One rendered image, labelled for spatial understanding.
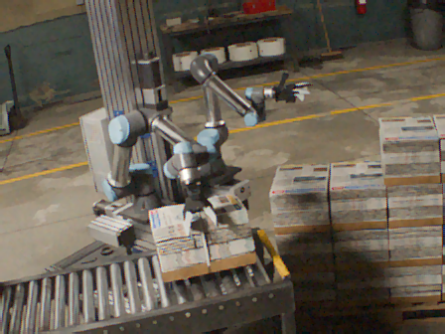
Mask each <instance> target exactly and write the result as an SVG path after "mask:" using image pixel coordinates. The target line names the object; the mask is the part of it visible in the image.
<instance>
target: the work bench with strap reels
mask: <svg viewBox="0 0 445 334"><path fill-rule="evenodd" d="M242 7H243V11H239V12H233V13H229V15H230V14H232V15H236V16H234V17H230V18H229V19H228V18H223V17H216V16H214V17H208V19H209V22H210V23H206V24H200V25H199V24H197V22H199V20H198V19H192V20H187V21H183V23H182V24H181V25H174V28H172V29H169V30H167V28H169V27H171V26H167V24H166V25H160V26H158V28H159V29H160V30H161V33H162V37H163V39H162V42H163V46H164V51H165V56H166V58H165V61H166V65H167V70H168V75H169V84H168V85H173V86H174V91H175V93H174V94H176V93H179V92H178V84H177V78H182V77H187V76H192V73H191V71H190V64H191V62H192V60H193V59H194V58H197V57H198V53H197V51H195V52H188V53H182V54H177V55H172V49H171V45H170V44H171V40H170V37H173V36H179V35H184V34H189V33H195V32H200V31H205V30H207V25H208V28H209V29H215V28H219V27H225V26H230V25H240V24H246V23H251V22H256V21H267V20H272V19H277V24H278V32H279V39H276V38H268V39H264V40H260V41H258V42H257V43H250V42H244V43H239V44H234V45H231V46H229V47H227V48H228V54H229V56H226V55H225V51H224V48H211V49H206V50H203V51H202V52H201V54H202V53H213V54H214V55H215V56H217V58H218V60H219V66H218V70H227V69H233V68H238V67H242V66H248V65H253V64H258V63H268V62H273V61H278V60H282V65H283V66H284V65H289V64H288V63H287V61H286V59H292V58H293V63H294V67H295V71H293V72H294V73H298V72H301V71H299V69H298V61H297V52H296V42H295V34H294V26H293V22H292V17H291V14H292V13H293V10H292V9H288V10H284V11H280V9H279V7H281V6H275V0H258V1H255V0H254V1H249V2H244V3H243V4H242ZM224 15H227V14H224ZM229 15H228V16H229ZM287 17H288V24H289V32H290V40H291V49H292V52H290V50H288V49H286V43H285V40H284V36H283V28H282V20H281V18H287Z"/></svg>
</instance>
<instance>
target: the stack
mask: <svg viewBox="0 0 445 334"><path fill-rule="evenodd" d="M330 166H331V167H330ZM273 179H274V181H273V183H272V186H271V189H270V193H269V202H270V206H271V212H272V213H271V214H272V221H273V226H274V227H287V226H302V225H316V224H330V222H331V220H332V223H345V222H362V221H380V220H386V218H387V215H388V218H387V228H383V229H366V230H349V231H332V225H331V226H330V228H331V231H330V232H316V233H296V234H277V235H275V242H276V247H277V252H278V254H279V256H280V258H281V259H282V261H283V263H284V265H285V266H298V265H315V264H319V263H334V262H335V263H352V262H375V261H385V260H401V259H422V258H437V257H442V256H441V255H444V256H445V226H444V223H443V225H438V226H423V227H408V228H391V229H390V228H389V222H388V220H403V219H420V218H439V217H442V216H443V217H445V183H441V181H440V183H436V184H410V185H396V186H384V185H383V176H382V168H381V161H374V160H362V161H351V162H341V163H333V164H332V165H330V163H326V162H325V163H309V164H296V165H285V166H278V168H277V171H276V174H275V177H274V178H273ZM335 253H336V255H335ZM289 274H290V278H289V280H290V281H291V283H292V285H293V290H294V298H295V302H333V301H336V299H337V297H338V300H360V299H374V298H392V297H404V296H430V295H434V294H440V293H441V292H443V294H445V264H443V261H442V265H419V266H405V267H394V268H368V269H354V270H343V271H335V267H334V270H331V271H310V272H289ZM441 295H442V293H441ZM393 305H395V306H393ZM441 308H445V303H437V301H436V302H423V304H414V305H412V303H406V304H390V302H389V304H384V305H369V306H351V307H339V308H338V303H337V308H309V309H295V311H294V317H295V324H296V331H303V330H336V329H342V328H370V327H391V326H395V325H416V324H436V323H445V317H434V318H412V319H410V320H402V311H413V310H435V309H441ZM357 314H376V321H363V322H360V323H329V324H313V321H312V317H320V316H333V315H357Z"/></svg>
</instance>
